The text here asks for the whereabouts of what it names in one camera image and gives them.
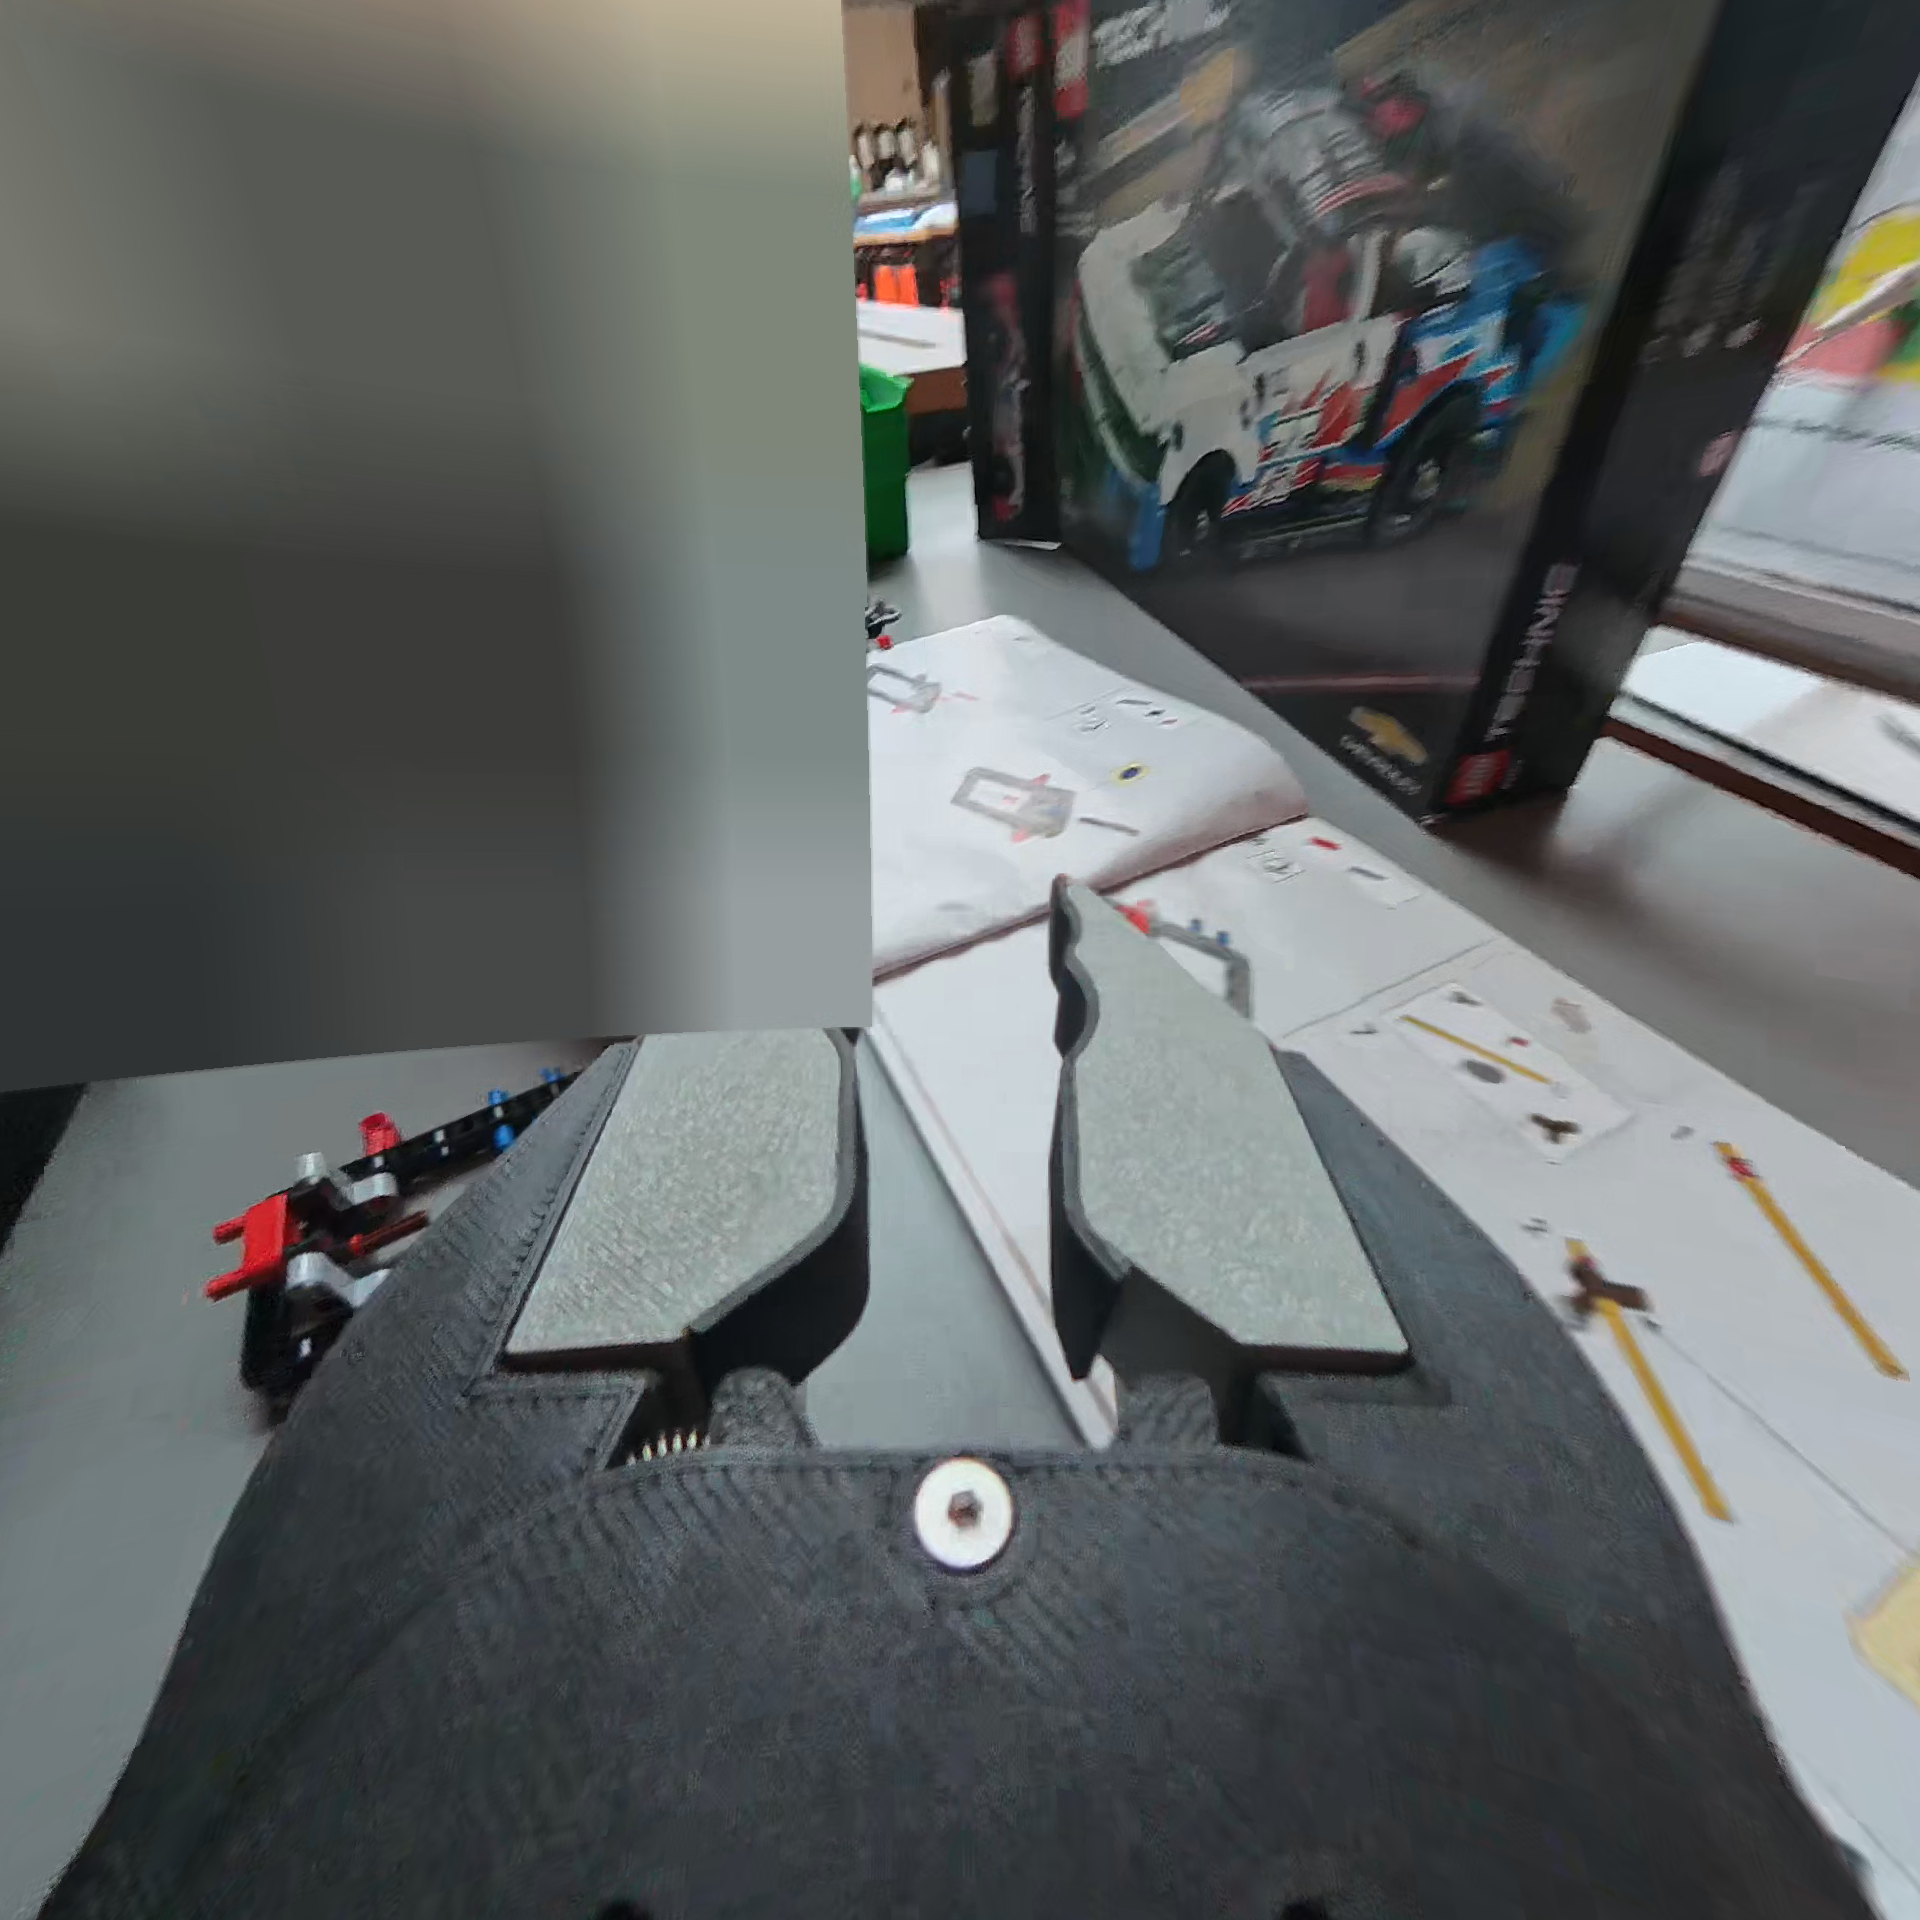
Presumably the white background table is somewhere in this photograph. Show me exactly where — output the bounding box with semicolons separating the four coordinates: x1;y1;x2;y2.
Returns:
857;297;971;421

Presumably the white instruction booklet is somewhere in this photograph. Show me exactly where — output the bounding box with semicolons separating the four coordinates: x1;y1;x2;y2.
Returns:
868;610;1920;1920

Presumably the cluttered background workbench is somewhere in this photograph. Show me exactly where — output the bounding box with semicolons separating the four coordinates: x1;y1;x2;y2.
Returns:
845;111;962;310

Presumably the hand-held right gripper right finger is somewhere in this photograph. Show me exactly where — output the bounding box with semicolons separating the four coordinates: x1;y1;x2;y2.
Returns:
1050;875;1414;1380

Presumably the black race car box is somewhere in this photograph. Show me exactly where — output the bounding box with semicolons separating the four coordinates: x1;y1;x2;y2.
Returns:
1053;0;1920;825

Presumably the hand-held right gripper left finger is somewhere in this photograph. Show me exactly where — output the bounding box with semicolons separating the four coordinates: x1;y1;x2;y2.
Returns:
503;1031;874;1396

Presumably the green plastic bin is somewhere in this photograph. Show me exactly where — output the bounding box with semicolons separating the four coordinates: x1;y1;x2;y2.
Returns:
859;362;919;564

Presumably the black frame assembly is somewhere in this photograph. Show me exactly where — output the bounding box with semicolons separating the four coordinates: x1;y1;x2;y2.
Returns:
204;1067;579;1405

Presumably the computer monitor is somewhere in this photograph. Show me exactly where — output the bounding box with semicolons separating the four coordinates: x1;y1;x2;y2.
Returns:
1656;141;1920;707

